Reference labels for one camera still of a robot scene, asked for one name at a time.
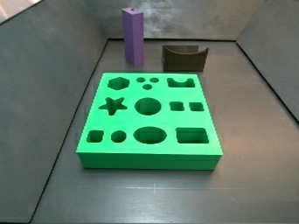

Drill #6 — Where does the purple arch block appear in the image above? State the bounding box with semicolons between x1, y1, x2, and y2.
122;7;144;66

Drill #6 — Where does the green shape sorting board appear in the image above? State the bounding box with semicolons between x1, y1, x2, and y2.
76;73;223;170

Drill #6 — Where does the dark brown arch holder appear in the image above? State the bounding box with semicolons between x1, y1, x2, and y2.
163;45;210;72

